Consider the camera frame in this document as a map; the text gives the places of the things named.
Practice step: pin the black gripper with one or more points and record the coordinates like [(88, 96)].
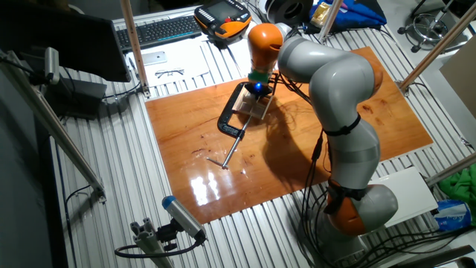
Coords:
[(260, 89)]

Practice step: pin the wooden sliding window sash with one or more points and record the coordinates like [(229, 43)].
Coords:
[(256, 108)]

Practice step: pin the small wooden window frame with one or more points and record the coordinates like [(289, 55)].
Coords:
[(256, 109)]

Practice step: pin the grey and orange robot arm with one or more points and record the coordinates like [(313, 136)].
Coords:
[(334, 85)]

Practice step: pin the black C-clamp with steel screw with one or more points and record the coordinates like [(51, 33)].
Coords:
[(225, 124)]

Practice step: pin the orange and black teach pendant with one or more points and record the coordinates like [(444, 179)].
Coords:
[(227, 26)]

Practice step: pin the black filament spool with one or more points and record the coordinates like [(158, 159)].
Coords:
[(282, 13)]

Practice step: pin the thin-framed eyeglasses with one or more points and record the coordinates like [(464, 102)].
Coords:
[(163, 73)]

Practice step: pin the glossy brown wooden board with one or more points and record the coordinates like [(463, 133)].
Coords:
[(223, 186)]

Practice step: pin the yellow packet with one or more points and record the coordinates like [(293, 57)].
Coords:
[(320, 15)]

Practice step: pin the silver smartphone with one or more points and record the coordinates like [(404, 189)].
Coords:
[(154, 58)]

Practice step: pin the black computer keyboard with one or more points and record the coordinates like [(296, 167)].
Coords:
[(160, 31)]

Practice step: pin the blue cloth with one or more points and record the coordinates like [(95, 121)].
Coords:
[(357, 15)]

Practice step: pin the chrome stool base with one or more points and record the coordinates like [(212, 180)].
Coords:
[(415, 47)]

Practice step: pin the dark grey computer box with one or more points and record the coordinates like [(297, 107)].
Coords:
[(78, 100)]

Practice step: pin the black computer monitor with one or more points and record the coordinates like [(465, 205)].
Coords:
[(74, 44)]

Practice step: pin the beige cardboard panel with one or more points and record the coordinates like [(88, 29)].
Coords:
[(463, 74)]

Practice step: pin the green cloth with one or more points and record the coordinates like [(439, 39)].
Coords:
[(461, 186)]

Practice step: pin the blue and white plastic bag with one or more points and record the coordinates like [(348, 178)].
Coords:
[(451, 216)]

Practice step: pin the dark metal bar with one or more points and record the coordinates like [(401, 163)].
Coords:
[(431, 261)]

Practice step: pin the aluminium frame pole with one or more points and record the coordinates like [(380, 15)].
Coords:
[(446, 37), (134, 44), (329, 22), (450, 170)]

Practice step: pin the silver camera with blue cap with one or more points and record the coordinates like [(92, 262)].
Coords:
[(182, 217)]

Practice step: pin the black camera bracket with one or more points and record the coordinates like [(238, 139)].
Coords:
[(167, 234)]

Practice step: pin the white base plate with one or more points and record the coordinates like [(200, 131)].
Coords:
[(409, 193)]

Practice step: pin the short aluminium extrusion post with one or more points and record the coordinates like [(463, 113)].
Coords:
[(148, 242)]

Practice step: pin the slanted aluminium frame beam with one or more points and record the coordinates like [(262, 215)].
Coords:
[(56, 130)]

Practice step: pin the silver depth camera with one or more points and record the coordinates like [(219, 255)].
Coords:
[(52, 65)]

